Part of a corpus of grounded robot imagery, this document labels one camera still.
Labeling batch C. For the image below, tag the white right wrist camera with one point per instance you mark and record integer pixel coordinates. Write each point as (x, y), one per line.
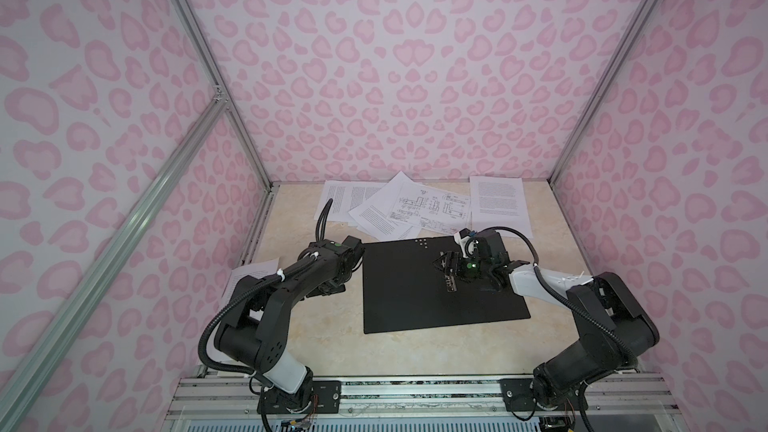
(465, 239)

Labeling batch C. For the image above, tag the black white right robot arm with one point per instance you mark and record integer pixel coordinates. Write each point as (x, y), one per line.
(613, 329)

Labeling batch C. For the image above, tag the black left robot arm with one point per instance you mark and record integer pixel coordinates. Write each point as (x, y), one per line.
(249, 334)

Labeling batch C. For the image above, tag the aluminium frame right post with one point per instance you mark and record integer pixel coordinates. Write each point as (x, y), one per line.
(642, 15)

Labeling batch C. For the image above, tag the aluminium frame diagonal bar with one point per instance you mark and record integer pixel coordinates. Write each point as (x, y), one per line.
(34, 372)

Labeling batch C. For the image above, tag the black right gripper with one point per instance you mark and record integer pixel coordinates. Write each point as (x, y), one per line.
(450, 257)

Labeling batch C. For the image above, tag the red black folder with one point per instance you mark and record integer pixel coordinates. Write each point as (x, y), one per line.
(404, 290)

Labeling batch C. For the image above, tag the tilted white text sheet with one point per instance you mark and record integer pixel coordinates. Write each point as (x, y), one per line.
(372, 215)

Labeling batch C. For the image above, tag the technical drawing sheet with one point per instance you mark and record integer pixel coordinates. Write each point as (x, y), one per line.
(430, 208)

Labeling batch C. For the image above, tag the aluminium frame post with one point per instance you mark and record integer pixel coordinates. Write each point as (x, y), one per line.
(642, 15)
(204, 52)

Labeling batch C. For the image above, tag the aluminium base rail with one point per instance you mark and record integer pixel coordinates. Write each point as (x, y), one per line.
(621, 402)

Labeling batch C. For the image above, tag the aluminium frame left post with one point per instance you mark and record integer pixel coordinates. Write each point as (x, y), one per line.
(204, 52)

